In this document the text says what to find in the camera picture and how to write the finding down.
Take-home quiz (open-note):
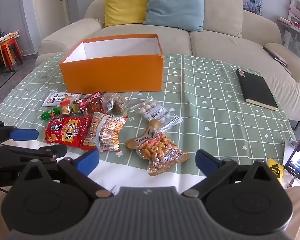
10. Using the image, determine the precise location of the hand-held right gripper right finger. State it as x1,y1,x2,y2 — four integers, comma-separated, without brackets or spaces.
181,149,282,197

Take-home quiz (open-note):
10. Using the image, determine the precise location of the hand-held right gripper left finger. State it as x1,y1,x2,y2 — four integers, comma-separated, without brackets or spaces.
15,149,113,198

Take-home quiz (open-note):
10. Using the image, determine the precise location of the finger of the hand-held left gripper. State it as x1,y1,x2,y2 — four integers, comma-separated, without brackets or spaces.
0,121,39,143
0,144,68,165

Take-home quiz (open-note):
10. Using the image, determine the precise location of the large red snack packet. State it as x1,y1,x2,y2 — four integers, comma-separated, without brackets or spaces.
45,116,93,147

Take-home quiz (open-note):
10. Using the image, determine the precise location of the green red small bottle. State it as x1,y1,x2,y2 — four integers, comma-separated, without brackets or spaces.
41,107,61,120

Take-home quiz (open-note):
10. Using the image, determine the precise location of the striped cracker packet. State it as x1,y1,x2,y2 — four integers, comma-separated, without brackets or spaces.
83,112,128,153

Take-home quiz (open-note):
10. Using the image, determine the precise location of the bone-shaped packet of orange snacks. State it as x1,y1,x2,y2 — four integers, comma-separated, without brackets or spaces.
125,119,191,177

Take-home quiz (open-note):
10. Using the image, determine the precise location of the white snack packet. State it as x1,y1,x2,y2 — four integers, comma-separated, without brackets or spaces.
42,92,82,107

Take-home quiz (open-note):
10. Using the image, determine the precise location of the dark red snack packet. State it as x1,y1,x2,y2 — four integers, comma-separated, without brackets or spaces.
77,90,108,117

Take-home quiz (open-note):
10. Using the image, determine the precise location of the clear nut packet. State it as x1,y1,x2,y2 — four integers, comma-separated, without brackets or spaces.
105,94,129,114

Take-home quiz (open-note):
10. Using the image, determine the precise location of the clear packet of white balls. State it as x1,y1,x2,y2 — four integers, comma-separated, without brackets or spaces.
130,99,183,130

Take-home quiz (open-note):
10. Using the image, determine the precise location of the orange cardboard box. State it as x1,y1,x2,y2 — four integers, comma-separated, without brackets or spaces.
59,34,164,93

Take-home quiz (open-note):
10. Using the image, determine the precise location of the yellow card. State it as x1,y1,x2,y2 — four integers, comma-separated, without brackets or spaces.
267,158,285,182

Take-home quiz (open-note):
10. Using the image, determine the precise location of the red plastic stool stack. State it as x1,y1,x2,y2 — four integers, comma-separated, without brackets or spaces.
0,38,23,68

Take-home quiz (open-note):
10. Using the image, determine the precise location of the black notebook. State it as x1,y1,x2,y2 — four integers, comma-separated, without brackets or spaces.
235,69,279,111

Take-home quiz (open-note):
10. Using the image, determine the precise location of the cream cloth bundle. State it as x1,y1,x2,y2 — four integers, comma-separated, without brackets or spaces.
0,30,20,46

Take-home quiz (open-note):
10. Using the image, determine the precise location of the beige sofa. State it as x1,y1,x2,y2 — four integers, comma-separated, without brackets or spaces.
35,0,300,123

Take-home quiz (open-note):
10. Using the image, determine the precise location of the white door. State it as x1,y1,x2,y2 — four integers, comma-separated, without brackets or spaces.
31,0,70,53

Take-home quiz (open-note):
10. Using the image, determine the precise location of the dark book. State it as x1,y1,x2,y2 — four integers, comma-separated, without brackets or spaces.
263,45,288,67

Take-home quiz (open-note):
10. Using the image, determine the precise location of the glass side table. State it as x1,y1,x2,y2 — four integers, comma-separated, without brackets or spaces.
281,27,300,63

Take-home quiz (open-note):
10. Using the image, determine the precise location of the beige cushion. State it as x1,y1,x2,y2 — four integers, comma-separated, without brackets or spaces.
194,0,244,38

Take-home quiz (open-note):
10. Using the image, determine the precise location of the light blue cushion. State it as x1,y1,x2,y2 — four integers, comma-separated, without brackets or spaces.
143,0,205,32

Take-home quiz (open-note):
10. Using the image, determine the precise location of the yellow cushion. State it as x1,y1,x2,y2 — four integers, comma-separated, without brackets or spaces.
103,0,149,27

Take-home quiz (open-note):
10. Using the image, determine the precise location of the stack of books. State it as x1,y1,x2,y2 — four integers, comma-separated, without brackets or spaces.
277,16,300,37

